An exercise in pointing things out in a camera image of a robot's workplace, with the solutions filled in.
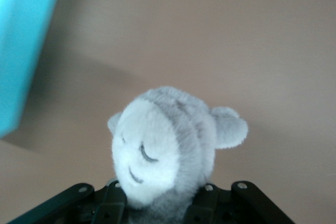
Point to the blue plastic box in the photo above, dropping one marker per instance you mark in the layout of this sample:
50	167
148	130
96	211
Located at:
21	51

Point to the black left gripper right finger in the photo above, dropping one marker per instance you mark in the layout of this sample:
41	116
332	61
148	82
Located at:
204	205

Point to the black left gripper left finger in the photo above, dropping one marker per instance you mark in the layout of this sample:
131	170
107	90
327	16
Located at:
113	208

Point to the grey plush toy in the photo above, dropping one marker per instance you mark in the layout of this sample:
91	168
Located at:
157	140

